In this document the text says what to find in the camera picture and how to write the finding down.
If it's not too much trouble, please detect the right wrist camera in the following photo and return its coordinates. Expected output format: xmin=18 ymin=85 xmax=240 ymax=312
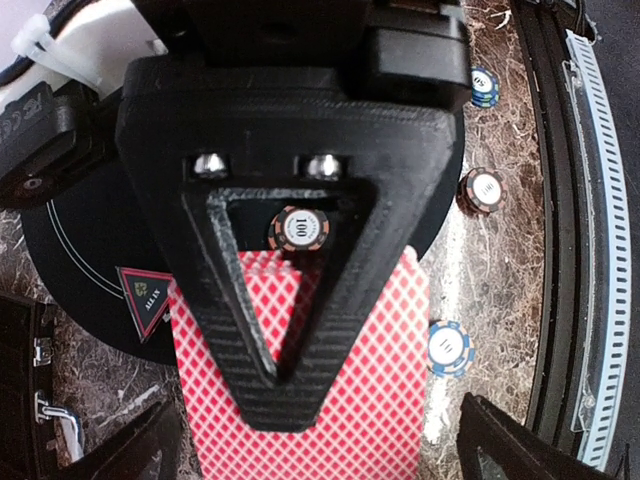
xmin=1 ymin=80 xmax=121 ymax=210

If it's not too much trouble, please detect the round black poker mat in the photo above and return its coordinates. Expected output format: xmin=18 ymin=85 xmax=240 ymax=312
xmin=21 ymin=112 xmax=465 ymax=366

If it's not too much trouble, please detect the red triangular all-in marker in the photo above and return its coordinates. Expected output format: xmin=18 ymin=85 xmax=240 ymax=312
xmin=116 ymin=267 xmax=173 ymax=344

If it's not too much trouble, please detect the brown chip mat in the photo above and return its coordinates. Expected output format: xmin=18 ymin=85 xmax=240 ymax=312
xmin=267 ymin=206 xmax=330 ymax=252

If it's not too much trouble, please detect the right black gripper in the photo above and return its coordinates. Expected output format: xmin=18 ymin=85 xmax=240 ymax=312
xmin=134 ymin=1 xmax=472 ymax=112

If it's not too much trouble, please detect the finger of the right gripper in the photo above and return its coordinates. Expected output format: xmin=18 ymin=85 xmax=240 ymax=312
xmin=115 ymin=56 xmax=462 ymax=433

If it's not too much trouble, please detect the white slotted cable duct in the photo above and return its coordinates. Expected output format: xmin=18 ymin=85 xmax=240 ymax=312
xmin=563 ymin=31 xmax=632 ymax=471

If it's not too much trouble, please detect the black poker chip case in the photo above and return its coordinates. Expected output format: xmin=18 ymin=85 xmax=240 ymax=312
xmin=1 ymin=294 xmax=84 ymax=479

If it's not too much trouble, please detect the blue green chip stack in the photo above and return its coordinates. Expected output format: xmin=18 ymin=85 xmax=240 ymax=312
xmin=471 ymin=66 xmax=500 ymax=108

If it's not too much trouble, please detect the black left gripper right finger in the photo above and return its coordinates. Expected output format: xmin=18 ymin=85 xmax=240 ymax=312
xmin=458 ymin=392 xmax=609 ymax=479

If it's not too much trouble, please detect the red-backed card deck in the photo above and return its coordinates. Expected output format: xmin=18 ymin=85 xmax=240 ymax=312
xmin=168 ymin=248 xmax=429 ymax=479

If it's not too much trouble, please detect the brown white chip stack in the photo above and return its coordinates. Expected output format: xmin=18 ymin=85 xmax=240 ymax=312
xmin=457 ymin=167 xmax=507 ymax=216

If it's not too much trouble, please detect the blue white chip stack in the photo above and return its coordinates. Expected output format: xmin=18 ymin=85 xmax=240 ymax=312
xmin=427 ymin=320 xmax=475 ymax=378

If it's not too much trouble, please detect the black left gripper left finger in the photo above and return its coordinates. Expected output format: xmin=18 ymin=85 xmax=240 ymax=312
xmin=59 ymin=401 xmax=182 ymax=479

